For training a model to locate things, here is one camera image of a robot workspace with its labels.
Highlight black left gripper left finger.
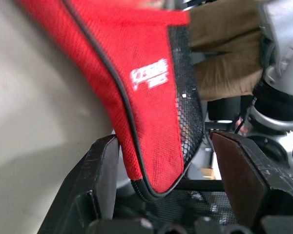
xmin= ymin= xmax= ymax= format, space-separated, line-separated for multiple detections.
xmin=38 ymin=134 xmax=120 ymax=234

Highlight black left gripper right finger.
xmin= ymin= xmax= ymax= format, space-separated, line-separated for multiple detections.
xmin=209 ymin=130 xmax=293 ymax=234

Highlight red table tennis paddle case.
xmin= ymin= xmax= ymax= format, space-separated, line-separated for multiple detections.
xmin=16 ymin=0 xmax=206 ymax=202

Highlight khaki brown trousers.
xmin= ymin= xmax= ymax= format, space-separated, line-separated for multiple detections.
xmin=189 ymin=2 xmax=266 ymax=101

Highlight silver robot body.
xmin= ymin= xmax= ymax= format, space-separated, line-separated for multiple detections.
xmin=244 ymin=0 xmax=293 ymax=171

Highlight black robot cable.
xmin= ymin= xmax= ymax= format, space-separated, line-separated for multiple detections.
xmin=233 ymin=94 xmax=257 ymax=135

